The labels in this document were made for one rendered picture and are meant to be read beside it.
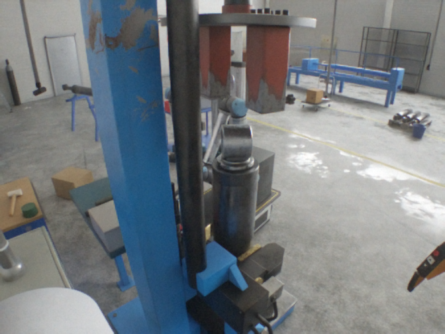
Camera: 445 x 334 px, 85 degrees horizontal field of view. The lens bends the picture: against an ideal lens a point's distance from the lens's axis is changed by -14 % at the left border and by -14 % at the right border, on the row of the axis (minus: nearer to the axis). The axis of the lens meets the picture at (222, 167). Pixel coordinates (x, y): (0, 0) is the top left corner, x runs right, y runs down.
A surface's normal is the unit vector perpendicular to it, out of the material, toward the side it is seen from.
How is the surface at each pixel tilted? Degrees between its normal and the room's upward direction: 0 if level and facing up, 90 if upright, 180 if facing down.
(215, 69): 90
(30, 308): 11
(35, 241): 0
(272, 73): 90
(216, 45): 90
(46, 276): 0
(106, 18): 90
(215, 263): 0
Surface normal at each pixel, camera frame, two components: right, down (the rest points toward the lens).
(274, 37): 0.48, 0.40
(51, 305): 0.33, -0.93
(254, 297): 0.00, -0.89
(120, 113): 0.67, 0.34
